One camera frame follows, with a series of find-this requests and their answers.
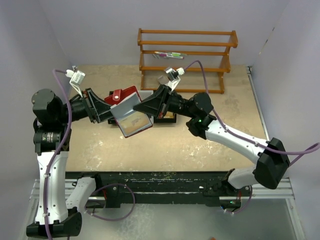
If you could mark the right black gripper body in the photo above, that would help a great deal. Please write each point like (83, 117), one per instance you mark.
(166, 91)

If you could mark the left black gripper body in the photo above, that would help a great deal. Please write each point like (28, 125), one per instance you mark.
(89, 106)

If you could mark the clear plastic card sleeve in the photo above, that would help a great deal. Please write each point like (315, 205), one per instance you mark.
(125, 107)

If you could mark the red leather card holder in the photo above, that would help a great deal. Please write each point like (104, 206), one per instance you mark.
(118, 96)

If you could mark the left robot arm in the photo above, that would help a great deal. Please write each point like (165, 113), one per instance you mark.
(59, 216)

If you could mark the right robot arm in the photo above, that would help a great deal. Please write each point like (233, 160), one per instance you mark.
(270, 162)

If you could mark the yellow card stack in tray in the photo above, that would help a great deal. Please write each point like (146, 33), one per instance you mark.
(169, 115)

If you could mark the tan card in holder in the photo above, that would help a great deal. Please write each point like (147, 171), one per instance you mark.
(134, 122)

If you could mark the small grey box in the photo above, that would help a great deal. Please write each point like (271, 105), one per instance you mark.
(162, 80)

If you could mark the black and white organiser tray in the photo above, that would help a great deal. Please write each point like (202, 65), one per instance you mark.
(143, 95)

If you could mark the bundle of coloured pens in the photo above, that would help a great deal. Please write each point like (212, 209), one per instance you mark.
(169, 55)

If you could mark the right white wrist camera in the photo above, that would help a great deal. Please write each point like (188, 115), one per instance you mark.
(173, 77)

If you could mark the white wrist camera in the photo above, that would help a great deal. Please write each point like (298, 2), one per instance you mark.
(173, 77)
(76, 78)

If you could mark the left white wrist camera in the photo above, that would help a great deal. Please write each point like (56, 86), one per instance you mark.
(76, 78)

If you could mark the aluminium frame rail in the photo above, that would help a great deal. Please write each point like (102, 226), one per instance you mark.
(283, 191)

